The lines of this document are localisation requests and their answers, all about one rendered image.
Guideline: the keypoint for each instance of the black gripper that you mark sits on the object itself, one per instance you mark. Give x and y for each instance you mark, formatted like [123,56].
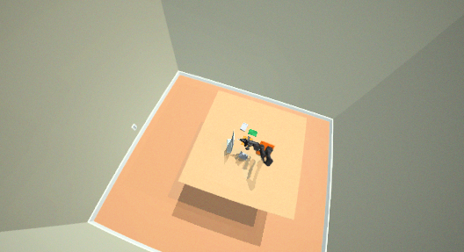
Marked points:
[246,141]

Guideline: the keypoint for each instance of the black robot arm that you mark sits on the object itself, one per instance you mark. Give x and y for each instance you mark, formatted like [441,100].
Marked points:
[264,153]

